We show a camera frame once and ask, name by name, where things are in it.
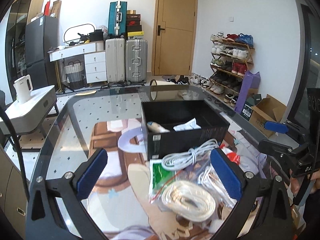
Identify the person's right hand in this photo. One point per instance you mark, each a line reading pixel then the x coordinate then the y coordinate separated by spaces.
pixel 295 186

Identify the black refrigerator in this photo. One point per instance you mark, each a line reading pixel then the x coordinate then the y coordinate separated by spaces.
pixel 40 38

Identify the green white packet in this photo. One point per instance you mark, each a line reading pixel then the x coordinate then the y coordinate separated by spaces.
pixel 160 178

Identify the purple rolled mat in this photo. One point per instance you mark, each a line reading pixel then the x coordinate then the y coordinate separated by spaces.
pixel 250 81

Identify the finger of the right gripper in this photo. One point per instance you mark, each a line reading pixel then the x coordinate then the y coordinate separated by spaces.
pixel 284 155
pixel 295 132

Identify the wooden shoe rack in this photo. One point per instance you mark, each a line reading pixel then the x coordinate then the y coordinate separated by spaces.
pixel 231 59

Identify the open brown cardboard box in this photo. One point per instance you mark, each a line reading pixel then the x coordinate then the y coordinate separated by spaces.
pixel 268 109

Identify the woven storage basket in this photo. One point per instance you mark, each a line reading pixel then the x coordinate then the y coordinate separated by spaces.
pixel 75 72

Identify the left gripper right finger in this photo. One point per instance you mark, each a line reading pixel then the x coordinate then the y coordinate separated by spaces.
pixel 245 187

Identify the white electric kettle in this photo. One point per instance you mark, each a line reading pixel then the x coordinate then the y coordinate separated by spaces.
pixel 23 87

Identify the teal suitcase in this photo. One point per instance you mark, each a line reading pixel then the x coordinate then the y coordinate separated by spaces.
pixel 117 19

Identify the white side table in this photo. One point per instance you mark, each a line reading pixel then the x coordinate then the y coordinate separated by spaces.
pixel 28 117

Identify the white desk with drawers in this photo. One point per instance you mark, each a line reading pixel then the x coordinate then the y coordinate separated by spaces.
pixel 91 55

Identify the stack of shoe boxes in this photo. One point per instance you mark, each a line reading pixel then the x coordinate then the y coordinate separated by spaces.
pixel 133 25

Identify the black cardboard box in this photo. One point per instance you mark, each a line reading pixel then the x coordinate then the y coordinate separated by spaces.
pixel 172 113

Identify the red balloon glue packet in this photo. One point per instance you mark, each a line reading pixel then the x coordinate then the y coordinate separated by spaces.
pixel 231 155

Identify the silver suitcase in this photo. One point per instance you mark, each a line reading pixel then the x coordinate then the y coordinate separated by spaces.
pixel 136 60

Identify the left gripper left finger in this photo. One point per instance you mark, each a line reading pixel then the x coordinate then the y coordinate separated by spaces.
pixel 72 188

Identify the white suitcase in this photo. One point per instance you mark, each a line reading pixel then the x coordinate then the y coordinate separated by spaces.
pixel 115 60

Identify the black glass cabinet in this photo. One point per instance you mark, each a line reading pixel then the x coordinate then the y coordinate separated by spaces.
pixel 21 13

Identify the silver white foil pouch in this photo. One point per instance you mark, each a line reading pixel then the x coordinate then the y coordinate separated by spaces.
pixel 192 124

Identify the wooden door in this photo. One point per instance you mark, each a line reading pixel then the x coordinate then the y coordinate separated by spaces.
pixel 174 34

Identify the oval mirror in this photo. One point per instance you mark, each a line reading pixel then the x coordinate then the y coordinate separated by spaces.
pixel 77 33

